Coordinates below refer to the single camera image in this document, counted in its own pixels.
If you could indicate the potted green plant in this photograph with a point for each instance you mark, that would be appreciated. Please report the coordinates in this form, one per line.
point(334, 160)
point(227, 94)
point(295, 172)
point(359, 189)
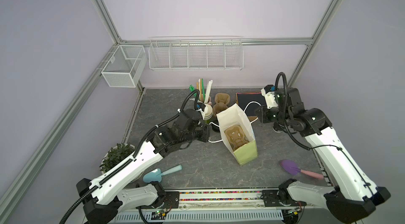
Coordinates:
point(115, 155)

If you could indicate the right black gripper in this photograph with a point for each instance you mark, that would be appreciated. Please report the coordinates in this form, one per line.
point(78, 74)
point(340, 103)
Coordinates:
point(262, 117)

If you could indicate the green wrapped straw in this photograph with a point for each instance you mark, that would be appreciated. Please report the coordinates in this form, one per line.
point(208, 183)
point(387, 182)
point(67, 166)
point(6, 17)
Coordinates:
point(202, 90)
point(191, 88)

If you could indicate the white ribbed cable duct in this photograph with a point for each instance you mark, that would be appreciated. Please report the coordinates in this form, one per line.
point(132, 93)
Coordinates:
point(177, 217)

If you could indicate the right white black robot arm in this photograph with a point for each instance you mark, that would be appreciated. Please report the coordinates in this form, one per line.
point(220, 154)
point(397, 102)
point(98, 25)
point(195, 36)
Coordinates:
point(352, 195)

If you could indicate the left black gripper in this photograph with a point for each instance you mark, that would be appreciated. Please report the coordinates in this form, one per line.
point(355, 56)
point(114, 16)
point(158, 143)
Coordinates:
point(206, 129)

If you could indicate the teal plastic scoop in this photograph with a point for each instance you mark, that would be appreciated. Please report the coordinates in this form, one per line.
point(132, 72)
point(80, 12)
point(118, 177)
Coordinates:
point(156, 175)

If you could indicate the purple pink spatula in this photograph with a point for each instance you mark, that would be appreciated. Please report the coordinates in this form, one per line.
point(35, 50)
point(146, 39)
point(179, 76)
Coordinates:
point(292, 168)

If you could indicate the cardboard box of napkins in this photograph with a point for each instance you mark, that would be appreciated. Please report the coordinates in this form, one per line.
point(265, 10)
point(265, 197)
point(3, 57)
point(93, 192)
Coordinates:
point(249, 102)

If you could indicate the brown pulp cup carriers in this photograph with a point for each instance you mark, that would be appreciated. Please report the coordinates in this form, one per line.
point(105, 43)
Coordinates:
point(222, 101)

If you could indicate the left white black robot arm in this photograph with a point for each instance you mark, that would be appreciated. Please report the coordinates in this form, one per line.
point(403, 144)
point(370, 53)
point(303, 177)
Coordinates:
point(104, 197)

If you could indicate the stack of paper cups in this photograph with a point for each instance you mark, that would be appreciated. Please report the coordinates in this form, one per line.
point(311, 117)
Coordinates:
point(207, 113)

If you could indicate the brown wrapped straw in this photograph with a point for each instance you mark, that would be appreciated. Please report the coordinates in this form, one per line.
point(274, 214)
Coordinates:
point(198, 85)

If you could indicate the pink straw holder cup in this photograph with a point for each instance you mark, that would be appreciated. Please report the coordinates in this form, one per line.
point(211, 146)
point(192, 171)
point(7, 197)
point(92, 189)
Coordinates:
point(209, 101)

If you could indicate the single brown pulp cup carrier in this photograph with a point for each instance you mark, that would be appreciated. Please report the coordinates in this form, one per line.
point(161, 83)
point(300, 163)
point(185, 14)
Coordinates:
point(236, 137)

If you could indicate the small white wire basket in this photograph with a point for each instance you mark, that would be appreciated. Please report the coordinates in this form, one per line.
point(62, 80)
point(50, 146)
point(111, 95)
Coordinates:
point(125, 66)

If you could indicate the long white wire basket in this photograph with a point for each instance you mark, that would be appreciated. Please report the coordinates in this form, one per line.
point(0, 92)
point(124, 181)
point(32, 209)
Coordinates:
point(196, 53)

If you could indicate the white green paper bag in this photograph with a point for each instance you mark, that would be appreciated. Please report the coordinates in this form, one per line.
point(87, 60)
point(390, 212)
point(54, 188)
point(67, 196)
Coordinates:
point(234, 115)

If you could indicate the white wrapped straw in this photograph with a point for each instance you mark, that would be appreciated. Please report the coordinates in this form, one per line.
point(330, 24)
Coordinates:
point(208, 90)

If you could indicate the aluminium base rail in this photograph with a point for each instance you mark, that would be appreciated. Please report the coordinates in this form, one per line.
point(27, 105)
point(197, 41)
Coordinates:
point(226, 199)

